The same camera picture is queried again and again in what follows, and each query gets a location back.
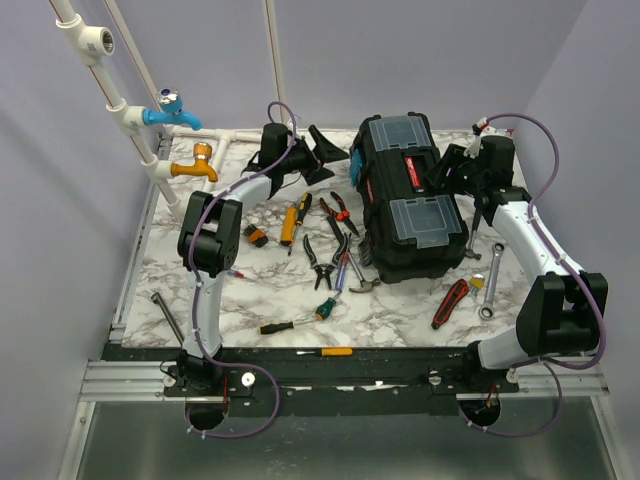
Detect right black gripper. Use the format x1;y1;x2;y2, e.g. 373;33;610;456
425;144;485;197

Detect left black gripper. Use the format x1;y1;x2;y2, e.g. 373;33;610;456
279;127;348;186

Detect black plastic toolbox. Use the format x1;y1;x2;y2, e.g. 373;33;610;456
349;112;469;284

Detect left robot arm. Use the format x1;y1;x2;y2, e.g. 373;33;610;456
177;123;349;395

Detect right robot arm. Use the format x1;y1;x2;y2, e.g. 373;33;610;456
429;135;608;392

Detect red black pliers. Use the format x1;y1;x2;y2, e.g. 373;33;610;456
319;191;360;237

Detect yellow black electric screwdriver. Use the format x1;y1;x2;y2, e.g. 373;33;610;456
280;192;312;255

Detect small black claw hammer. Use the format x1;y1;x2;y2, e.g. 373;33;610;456
465;204;482;261

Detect red black utility knife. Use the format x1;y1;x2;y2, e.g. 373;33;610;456
431;279;469;330

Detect black long nose pliers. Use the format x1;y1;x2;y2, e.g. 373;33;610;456
303;235;348;290

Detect orange water tap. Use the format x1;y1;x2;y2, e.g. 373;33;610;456
170;142;218;183

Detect silver claw hammer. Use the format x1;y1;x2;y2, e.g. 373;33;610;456
347;252;381;293

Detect silver ratchet wrench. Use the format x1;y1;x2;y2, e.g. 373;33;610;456
478;242;505;321

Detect green stubby screwdriver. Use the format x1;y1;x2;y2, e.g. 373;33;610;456
315;291;341;320

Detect blue water tap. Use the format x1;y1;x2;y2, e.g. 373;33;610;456
142;88;202;131

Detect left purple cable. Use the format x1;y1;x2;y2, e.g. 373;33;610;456
187;101;301;442

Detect purple cable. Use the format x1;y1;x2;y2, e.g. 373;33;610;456
457;113;609;439
187;101;301;442

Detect blue handle screwdriver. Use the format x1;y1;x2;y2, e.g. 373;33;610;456
335;252;349;292

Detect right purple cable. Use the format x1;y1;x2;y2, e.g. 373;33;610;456
457;113;609;439

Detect orange handle screwdriver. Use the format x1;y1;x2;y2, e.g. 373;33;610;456
296;347;354;357

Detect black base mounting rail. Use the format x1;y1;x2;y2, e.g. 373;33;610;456
99;344;584;419

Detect white PVC pipe frame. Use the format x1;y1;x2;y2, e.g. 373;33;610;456
49;1;261;221

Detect aluminium extrusion rail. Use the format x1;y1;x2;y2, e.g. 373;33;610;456
77;360;181;403

